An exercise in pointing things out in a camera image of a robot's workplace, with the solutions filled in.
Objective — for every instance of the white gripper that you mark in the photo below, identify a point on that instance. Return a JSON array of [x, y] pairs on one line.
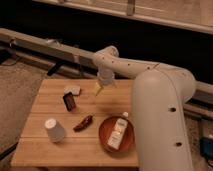
[[105, 77]]

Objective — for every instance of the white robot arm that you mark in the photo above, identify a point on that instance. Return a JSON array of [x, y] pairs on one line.
[[158, 93]]

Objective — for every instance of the dark brown eraser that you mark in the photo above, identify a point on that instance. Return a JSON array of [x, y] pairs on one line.
[[69, 101]]

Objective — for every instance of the white rectangular block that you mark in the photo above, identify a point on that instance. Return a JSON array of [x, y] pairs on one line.
[[75, 90]]

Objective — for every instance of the dried red chili pepper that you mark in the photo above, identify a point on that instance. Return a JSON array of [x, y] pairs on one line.
[[84, 123]]

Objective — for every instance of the red-brown round plate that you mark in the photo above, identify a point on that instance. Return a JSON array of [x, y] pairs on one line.
[[105, 130]]

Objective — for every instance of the wooden table board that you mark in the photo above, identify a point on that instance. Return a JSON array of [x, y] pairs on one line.
[[77, 149]]

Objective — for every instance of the small white bottle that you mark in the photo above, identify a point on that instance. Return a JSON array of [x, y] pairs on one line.
[[118, 132]]

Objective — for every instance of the blue object at right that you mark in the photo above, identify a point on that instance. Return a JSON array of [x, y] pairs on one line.
[[206, 147]]

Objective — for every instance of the black clamp handle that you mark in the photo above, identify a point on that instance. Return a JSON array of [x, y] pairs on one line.
[[54, 69]]

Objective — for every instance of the metal rail frame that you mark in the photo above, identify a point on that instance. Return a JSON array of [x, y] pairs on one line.
[[60, 50]]

